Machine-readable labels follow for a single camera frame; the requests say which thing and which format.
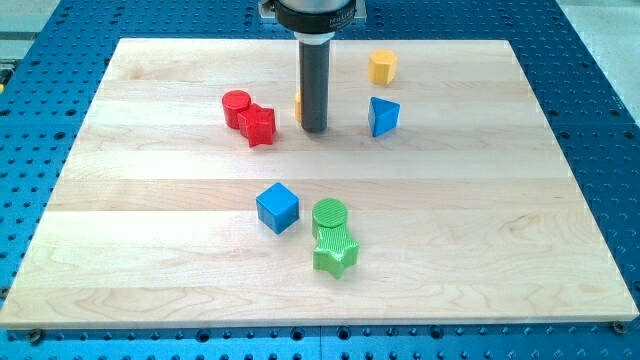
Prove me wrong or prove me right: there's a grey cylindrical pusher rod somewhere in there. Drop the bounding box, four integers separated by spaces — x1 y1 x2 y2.
299 41 330 133

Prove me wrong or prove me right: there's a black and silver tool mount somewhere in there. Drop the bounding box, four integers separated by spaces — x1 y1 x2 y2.
258 0 367 45

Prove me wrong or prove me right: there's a wooden board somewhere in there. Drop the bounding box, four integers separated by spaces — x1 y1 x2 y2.
1 38 638 329

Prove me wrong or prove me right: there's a yellow hexagon block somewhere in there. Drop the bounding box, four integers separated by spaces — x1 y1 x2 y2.
367 49 398 85

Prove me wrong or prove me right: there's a red star block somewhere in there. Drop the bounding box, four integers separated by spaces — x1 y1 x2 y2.
238 104 276 147

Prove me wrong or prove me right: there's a blue triangle block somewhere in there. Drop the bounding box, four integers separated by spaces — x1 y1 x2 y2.
368 97 401 137

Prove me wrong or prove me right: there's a red cylinder block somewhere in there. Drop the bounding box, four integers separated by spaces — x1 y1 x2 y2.
221 90 252 129

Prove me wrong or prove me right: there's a blue cube block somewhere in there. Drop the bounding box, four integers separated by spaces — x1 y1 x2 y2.
256 182 300 234

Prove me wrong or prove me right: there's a green cylinder block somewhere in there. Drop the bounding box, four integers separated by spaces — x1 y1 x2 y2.
312 198 348 240

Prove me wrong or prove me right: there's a green star block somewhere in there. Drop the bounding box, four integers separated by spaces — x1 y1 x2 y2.
313 225 360 279

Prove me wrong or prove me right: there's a blue perforated table plate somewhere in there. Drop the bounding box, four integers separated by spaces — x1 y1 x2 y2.
1 1 639 359

